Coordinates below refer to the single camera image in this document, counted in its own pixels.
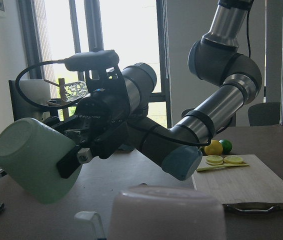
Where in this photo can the lemon slice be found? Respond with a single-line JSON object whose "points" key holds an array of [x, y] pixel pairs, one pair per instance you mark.
{"points": [[214, 160], [233, 159]]}

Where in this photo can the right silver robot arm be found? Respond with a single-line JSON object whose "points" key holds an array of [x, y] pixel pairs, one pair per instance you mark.
{"points": [[214, 59]]}

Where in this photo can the mint green plastic cup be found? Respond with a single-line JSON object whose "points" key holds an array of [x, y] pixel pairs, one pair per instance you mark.
{"points": [[29, 152]]}

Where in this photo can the grey office chair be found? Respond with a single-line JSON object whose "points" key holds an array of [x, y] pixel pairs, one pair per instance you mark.
{"points": [[264, 114]]}

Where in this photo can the clear glass mug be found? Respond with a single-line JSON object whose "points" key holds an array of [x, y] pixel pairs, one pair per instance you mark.
{"points": [[75, 90]]}

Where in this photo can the white cup holder rack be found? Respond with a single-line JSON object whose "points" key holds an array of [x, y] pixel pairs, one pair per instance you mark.
{"points": [[91, 223]]}

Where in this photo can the lemon slice right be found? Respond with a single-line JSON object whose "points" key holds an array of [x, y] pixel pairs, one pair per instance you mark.
{"points": [[233, 159]]}

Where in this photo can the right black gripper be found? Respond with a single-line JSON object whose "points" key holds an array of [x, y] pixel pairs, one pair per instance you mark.
{"points": [[98, 124]]}

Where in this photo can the wooden mug tree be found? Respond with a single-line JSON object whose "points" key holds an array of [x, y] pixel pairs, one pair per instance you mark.
{"points": [[59, 99]]}

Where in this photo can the yellow lemon near scoop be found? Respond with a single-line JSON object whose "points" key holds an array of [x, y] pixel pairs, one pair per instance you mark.
{"points": [[215, 148]]}

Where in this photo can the green lime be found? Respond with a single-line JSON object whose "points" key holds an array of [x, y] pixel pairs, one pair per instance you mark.
{"points": [[226, 145]]}

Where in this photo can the wooden cutting board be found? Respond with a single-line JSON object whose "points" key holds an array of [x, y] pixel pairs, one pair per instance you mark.
{"points": [[253, 183]]}

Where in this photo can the pink plastic cup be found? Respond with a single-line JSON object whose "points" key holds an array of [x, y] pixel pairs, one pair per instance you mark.
{"points": [[147, 212]]}

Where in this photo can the yellow plastic knife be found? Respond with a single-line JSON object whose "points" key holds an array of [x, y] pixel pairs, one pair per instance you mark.
{"points": [[226, 165]]}

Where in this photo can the lemon slice left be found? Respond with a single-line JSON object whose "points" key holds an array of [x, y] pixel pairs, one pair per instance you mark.
{"points": [[214, 160]]}

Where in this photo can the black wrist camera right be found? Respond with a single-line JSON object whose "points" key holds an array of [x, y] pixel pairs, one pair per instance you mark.
{"points": [[83, 61]]}

